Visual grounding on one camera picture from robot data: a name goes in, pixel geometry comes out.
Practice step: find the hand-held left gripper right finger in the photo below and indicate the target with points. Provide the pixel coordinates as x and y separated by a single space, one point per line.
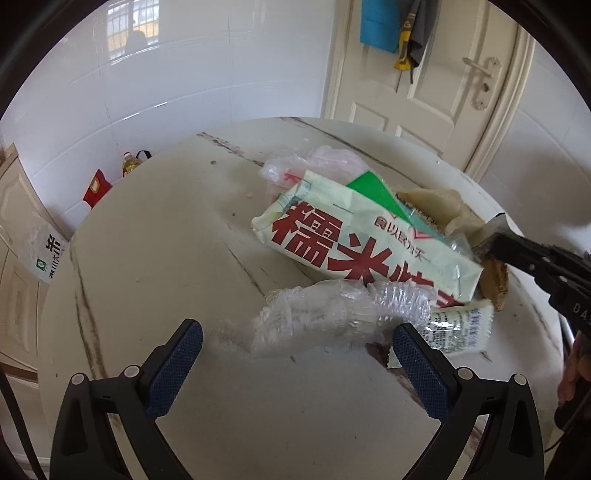
420 364

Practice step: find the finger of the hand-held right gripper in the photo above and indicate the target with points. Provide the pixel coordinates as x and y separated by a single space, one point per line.
521 254

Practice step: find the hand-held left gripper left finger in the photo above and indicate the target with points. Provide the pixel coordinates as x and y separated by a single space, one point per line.
171 364

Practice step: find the crushed clear plastic bottle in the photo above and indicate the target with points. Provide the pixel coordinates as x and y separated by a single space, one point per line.
323 314

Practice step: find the person's right hand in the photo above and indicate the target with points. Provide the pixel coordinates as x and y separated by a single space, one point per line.
575 369

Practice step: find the brown pastry piece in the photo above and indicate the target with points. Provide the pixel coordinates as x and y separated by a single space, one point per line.
494 286

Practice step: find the white barcode sachet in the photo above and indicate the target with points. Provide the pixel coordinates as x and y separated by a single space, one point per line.
461 323

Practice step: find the crumpled brown paper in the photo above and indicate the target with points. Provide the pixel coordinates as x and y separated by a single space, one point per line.
438 203

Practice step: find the round white marble table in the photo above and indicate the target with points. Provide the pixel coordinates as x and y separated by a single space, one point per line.
184 258

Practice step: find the white red-print flour bag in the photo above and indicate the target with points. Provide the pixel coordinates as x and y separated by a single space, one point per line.
351 244

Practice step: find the green packet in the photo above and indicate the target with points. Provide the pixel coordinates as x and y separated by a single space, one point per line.
374 189

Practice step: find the clear printed plastic bag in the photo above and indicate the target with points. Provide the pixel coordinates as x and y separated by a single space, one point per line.
46 254

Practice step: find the cream panel door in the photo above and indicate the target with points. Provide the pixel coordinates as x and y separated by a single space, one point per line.
438 92

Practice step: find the red packet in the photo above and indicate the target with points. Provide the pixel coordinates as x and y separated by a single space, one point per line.
97 189

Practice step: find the yellow cooking oil bottle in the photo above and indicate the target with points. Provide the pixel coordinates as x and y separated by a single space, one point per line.
130 165

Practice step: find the grey apron yellow trim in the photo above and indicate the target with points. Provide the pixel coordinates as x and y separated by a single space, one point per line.
418 37

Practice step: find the blue apron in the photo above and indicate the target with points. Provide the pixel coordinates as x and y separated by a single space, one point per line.
378 27

